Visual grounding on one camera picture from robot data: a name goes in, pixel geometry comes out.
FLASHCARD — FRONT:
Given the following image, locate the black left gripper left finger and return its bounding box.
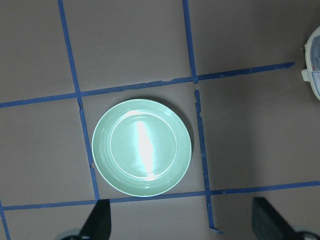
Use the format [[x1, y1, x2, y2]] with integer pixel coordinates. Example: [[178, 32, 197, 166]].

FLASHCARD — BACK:
[[79, 199, 111, 240]]

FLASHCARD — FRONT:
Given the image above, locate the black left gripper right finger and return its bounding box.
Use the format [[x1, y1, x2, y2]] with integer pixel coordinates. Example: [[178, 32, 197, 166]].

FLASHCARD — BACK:
[[251, 197, 296, 240]]

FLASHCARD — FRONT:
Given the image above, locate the light green round plate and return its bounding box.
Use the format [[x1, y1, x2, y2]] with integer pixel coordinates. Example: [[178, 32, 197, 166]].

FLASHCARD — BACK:
[[91, 99, 192, 198]]

